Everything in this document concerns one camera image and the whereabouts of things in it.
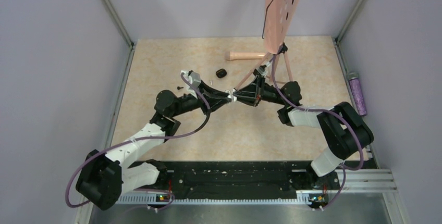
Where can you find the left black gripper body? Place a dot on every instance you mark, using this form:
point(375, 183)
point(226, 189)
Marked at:
point(188, 102)

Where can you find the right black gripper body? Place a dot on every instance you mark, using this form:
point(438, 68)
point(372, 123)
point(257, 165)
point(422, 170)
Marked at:
point(269, 94)

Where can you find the white earbud charging case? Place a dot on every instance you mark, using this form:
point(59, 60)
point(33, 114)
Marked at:
point(231, 95)

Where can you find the pink music stand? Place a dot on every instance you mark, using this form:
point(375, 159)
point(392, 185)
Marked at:
point(277, 19)

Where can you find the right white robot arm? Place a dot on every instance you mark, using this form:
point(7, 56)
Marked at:
point(343, 128)

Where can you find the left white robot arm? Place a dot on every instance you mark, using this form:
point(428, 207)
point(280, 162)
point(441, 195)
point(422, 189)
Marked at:
point(106, 175)

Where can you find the black earbud charging case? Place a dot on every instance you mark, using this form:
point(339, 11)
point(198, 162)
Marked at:
point(221, 73)

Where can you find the purple glitter bottle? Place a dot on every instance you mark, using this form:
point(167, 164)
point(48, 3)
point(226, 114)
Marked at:
point(357, 94)

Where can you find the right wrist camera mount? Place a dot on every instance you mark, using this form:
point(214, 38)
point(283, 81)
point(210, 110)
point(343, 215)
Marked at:
point(264, 69)

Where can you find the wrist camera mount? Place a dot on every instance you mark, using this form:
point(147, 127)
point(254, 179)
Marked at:
point(191, 79)
point(264, 69)

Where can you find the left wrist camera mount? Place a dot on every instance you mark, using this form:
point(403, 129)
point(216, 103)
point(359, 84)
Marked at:
point(191, 79)

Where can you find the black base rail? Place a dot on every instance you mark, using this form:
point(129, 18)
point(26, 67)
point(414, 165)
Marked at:
point(240, 181)

